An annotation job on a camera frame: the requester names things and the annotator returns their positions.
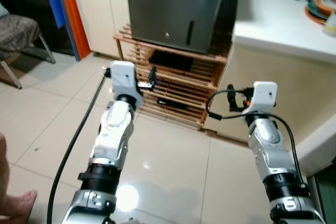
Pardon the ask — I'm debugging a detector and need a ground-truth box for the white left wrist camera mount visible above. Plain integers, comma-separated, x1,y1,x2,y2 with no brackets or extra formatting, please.
107,60,144,107

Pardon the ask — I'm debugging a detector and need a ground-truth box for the blue board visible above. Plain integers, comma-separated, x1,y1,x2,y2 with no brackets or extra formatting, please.
47,0,80,62

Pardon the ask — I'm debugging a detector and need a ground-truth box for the dark green door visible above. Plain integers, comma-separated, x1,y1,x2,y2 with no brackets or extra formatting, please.
314,164,336,224

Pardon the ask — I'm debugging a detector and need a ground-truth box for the person's bare foot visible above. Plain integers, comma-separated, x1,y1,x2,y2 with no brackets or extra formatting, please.
0,132,38,219

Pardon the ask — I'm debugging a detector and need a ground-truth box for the dark grey fridge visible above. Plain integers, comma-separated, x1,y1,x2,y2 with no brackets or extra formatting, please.
125,0,228,55

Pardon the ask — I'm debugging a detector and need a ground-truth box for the white mug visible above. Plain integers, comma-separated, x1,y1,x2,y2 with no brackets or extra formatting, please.
322,13,336,37

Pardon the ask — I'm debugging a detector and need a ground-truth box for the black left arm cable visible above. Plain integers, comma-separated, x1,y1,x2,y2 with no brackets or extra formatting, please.
46,68,112,224

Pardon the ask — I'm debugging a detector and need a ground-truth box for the white kitchen counter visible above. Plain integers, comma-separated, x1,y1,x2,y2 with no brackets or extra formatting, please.
204,0,336,178

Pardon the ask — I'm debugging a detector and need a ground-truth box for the white cabinet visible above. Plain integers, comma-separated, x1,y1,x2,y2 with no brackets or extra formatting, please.
67,0,132,60

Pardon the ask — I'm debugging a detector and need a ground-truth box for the wooden slatted rack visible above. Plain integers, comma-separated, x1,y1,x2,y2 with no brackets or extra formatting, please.
113,24,228,132

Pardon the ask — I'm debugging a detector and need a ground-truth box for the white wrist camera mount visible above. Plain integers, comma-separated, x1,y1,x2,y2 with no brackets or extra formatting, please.
241,81,278,119
107,60,144,107

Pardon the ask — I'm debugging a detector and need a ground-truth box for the orange board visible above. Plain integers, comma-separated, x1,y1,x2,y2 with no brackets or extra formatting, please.
64,0,92,60

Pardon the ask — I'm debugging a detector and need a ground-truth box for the patterned seat metal chair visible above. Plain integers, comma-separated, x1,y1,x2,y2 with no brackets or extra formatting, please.
0,3,56,90

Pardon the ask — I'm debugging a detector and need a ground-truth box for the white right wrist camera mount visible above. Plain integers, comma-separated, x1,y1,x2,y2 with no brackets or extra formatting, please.
241,81,278,119

